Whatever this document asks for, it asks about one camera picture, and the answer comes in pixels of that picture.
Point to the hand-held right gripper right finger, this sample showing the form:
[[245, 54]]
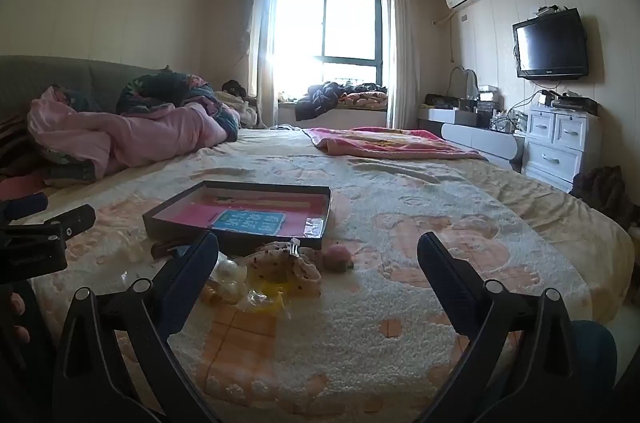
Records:
[[442, 283]]

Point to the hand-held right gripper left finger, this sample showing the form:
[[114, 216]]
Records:
[[192, 278]]

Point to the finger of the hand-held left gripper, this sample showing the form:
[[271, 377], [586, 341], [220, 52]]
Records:
[[30, 204], [60, 230]]

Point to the brown hair clip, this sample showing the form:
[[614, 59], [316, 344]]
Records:
[[165, 250]]

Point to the black shallow box tray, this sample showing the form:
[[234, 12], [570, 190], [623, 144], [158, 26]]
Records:
[[180, 228]]

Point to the yellow accessory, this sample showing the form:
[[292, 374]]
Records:
[[265, 298]]

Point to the floral fabric scrunchie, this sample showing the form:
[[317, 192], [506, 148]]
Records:
[[280, 270]]

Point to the person's left hand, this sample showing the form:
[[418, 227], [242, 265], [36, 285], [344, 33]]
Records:
[[19, 305]]

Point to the blue printed card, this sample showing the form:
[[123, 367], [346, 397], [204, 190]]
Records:
[[247, 223]]

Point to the pink pompom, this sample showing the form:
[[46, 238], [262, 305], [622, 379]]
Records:
[[337, 259]]

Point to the green headboard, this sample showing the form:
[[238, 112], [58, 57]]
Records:
[[60, 78]]

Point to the small clear plastic bag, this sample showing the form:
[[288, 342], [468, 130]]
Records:
[[315, 229]]

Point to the pink quilt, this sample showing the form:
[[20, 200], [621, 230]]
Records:
[[150, 133]]

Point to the white desk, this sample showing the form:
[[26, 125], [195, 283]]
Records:
[[480, 140]]

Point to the pink folded blanket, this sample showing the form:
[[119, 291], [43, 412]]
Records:
[[390, 140]]

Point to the dark floral quilt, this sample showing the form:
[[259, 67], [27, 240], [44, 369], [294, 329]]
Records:
[[155, 90]]

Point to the person's blue trouser leg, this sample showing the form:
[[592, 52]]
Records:
[[595, 358]]

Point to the white drawer cabinet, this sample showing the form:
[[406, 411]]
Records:
[[555, 148]]

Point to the brown fuzzy cloth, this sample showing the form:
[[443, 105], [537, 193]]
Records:
[[600, 193]]

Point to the white window bench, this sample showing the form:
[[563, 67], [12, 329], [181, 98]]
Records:
[[360, 118]]

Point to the table mirror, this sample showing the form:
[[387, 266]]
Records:
[[465, 83]]

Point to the colourful bedding on sill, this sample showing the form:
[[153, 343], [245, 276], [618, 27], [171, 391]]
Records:
[[365, 95]]

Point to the dark clothes pile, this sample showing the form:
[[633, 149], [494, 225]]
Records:
[[317, 100]]

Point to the black set-top box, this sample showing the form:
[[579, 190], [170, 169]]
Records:
[[575, 105]]

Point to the white sheer curtain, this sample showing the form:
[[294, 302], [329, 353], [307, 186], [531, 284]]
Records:
[[402, 53], [262, 43]]

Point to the window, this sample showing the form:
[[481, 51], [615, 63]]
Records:
[[325, 28]]

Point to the black wall television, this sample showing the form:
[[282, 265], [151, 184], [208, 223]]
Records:
[[550, 45]]

